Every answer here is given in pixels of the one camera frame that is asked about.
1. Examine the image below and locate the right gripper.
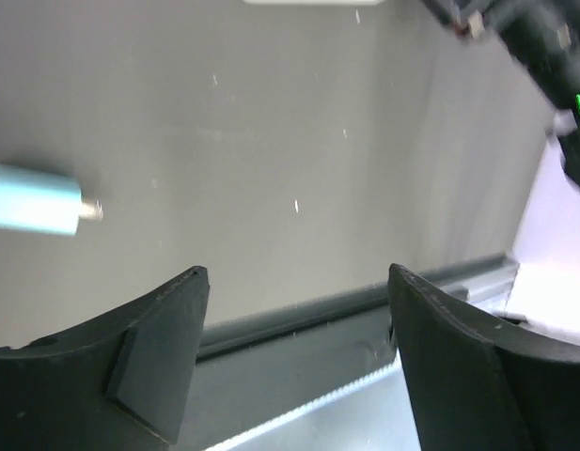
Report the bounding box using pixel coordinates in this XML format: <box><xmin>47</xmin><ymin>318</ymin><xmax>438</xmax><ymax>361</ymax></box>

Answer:
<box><xmin>423</xmin><ymin>0</ymin><xmax>506</xmax><ymax>39</ymax></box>

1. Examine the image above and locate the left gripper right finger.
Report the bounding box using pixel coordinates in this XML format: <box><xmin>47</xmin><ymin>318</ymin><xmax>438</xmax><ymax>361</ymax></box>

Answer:
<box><xmin>388</xmin><ymin>264</ymin><xmax>580</xmax><ymax>450</ymax></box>

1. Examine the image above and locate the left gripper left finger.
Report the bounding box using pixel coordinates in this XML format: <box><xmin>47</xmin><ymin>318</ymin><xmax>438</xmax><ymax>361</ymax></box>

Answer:
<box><xmin>0</xmin><ymin>266</ymin><xmax>210</xmax><ymax>450</ymax></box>

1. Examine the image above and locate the teal plug adapter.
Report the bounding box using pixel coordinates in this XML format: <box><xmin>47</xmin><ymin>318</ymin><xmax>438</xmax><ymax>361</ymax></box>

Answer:
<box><xmin>0</xmin><ymin>164</ymin><xmax>103</xmax><ymax>236</ymax></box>

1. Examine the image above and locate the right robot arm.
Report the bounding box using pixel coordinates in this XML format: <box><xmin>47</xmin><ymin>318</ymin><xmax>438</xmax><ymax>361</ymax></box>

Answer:
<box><xmin>424</xmin><ymin>0</ymin><xmax>580</xmax><ymax>189</ymax></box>

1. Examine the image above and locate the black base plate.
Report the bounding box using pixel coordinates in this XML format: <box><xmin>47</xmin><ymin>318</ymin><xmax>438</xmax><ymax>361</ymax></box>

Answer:
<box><xmin>176</xmin><ymin>253</ymin><xmax>521</xmax><ymax>451</ymax></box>

